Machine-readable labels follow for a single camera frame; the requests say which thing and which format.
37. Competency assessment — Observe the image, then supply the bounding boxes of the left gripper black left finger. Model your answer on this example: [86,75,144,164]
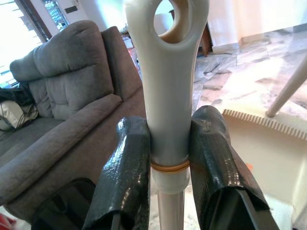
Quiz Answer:
[82,116,152,230]

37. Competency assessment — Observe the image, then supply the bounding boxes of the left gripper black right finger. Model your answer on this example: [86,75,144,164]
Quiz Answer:
[189,104,283,230]

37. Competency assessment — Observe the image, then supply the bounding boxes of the cream long-handled dustpan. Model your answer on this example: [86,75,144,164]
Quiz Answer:
[222,56,307,223]

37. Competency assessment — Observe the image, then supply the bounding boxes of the white-handled broom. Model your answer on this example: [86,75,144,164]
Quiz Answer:
[124,0,210,230]

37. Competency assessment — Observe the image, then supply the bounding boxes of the grey fabric sofa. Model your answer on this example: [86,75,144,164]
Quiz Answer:
[0,20,147,220]

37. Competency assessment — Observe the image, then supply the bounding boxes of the brown wooden chair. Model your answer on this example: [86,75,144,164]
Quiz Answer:
[198,30,213,58]

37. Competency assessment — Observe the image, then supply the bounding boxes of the red plastic item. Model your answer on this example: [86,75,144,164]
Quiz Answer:
[0,212,16,230]

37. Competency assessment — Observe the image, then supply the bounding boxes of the red printed box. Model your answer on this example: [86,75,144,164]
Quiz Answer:
[121,31,141,72]

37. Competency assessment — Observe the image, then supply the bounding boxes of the black clothing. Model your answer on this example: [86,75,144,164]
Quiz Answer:
[0,86,34,108]

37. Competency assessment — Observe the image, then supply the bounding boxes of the glass louvre window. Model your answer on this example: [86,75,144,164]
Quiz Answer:
[42,0,71,31]

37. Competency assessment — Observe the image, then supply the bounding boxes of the dark-framed window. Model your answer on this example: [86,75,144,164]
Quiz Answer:
[0,0,53,87]

